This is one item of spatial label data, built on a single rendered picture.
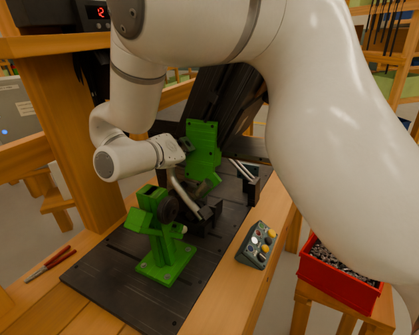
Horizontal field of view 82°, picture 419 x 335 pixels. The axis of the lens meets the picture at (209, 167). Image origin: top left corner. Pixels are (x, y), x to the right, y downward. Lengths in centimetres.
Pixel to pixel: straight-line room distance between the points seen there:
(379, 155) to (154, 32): 17
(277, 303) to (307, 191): 162
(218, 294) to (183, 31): 66
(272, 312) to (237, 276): 101
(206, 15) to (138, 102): 28
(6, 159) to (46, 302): 42
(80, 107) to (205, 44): 71
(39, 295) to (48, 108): 55
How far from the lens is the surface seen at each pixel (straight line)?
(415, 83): 356
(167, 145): 72
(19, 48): 67
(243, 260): 78
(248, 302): 73
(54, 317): 87
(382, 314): 93
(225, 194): 106
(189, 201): 85
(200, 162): 82
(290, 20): 26
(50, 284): 96
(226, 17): 20
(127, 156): 57
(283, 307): 179
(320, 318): 181
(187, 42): 19
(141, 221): 62
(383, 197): 19
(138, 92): 42
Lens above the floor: 152
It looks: 29 degrees down
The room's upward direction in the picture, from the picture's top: 5 degrees counter-clockwise
